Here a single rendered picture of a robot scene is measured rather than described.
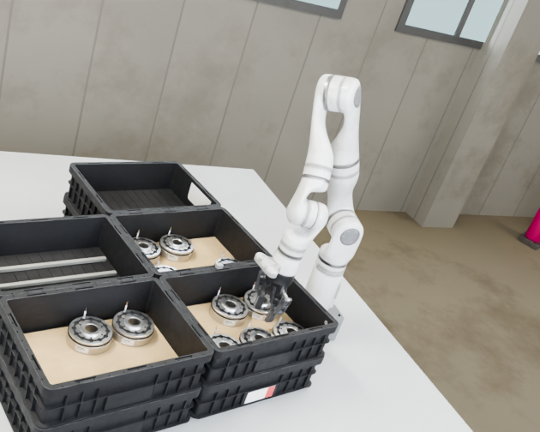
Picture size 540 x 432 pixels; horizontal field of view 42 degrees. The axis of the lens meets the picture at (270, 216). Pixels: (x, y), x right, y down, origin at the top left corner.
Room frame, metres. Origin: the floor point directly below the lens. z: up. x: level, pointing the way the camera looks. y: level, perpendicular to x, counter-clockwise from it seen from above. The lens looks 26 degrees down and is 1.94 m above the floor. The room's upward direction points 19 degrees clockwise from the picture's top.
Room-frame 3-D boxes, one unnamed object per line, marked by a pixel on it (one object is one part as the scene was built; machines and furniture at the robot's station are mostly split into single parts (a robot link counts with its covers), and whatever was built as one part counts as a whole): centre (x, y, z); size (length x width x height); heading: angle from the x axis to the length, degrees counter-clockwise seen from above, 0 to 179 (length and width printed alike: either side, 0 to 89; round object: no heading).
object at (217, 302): (1.58, 0.02, 0.86); 0.10 x 0.10 x 0.01
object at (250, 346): (1.53, -0.03, 0.92); 0.40 x 0.30 x 0.02; 135
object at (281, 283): (1.59, -0.08, 0.97); 0.08 x 0.08 x 0.09
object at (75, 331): (1.29, 0.31, 0.86); 0.10 x 0.10 x 0.01
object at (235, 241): (1.74, 0.19, 0.87); 0.40 x 0.30 x 0.11; 135
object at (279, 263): (1.58, -0.07, 1.05); 0.11 x 0.09 x 0.06; 130
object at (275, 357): (1.53, -0.03, 0.87); 0.40 x 0.30 x 0.11; 135
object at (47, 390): (1.24, 0.26, 0.92); 0.40 x 0.30 x 0.02; 135
